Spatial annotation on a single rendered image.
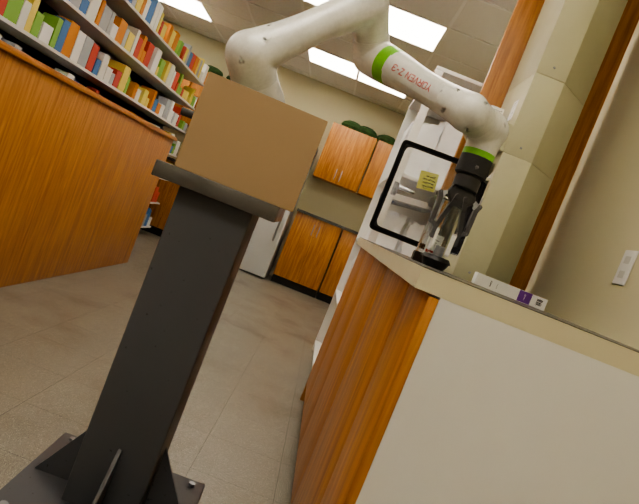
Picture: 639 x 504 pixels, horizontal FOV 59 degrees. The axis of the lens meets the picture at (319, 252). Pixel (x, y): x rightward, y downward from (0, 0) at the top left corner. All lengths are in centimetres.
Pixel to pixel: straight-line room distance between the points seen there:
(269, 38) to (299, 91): 620
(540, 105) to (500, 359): 130
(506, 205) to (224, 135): 110
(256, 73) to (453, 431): 102
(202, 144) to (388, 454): 84
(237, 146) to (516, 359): 82
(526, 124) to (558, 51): 27
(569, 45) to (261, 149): 126
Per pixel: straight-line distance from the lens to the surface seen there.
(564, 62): 225
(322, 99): 776
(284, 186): 143
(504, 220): 212
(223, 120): 144
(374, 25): 178
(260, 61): 157
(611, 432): 116
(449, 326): 102
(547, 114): 220
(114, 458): 164
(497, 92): 255
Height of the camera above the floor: 95
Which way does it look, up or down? 3 degrees down
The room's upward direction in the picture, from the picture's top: 22 degrees clockwise
